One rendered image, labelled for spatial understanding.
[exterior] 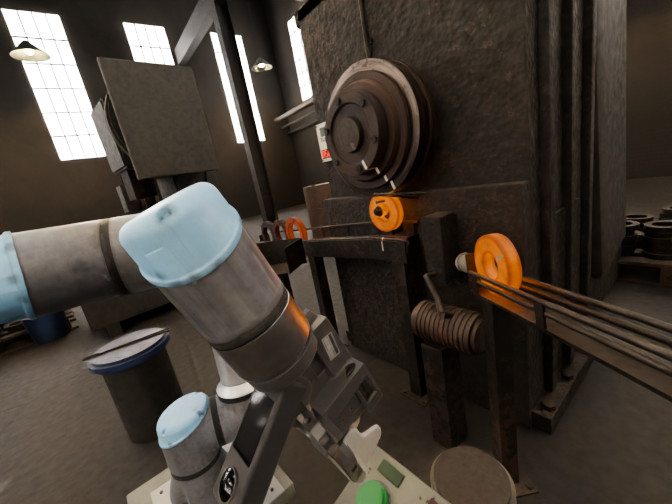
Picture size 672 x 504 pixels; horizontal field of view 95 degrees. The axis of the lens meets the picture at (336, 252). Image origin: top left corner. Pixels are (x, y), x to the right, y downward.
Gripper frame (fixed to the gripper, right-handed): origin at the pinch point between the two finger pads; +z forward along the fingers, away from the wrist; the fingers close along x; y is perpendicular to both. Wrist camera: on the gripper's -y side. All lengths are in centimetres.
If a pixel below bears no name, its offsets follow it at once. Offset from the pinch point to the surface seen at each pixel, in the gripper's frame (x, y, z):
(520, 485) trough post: 7, 34, 82
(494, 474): -5.8, 14.8, 20.6
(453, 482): -2.0, 10.0, 18.8
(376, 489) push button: -0.1, 1.1, 5.6
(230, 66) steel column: 709, 420, -177
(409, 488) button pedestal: -2.9, 3.8, 6.6
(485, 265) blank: 14, 58, 17
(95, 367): 132, -37, 12
